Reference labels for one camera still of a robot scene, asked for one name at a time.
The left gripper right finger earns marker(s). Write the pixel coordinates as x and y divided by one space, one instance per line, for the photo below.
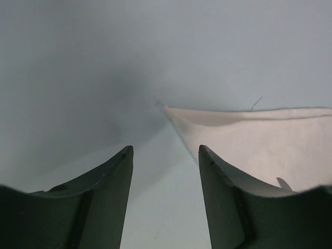
245 212

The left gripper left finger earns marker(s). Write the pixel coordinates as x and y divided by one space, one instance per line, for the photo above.
85 212

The white cloth napkin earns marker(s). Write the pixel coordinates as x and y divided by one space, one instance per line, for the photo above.
289 144

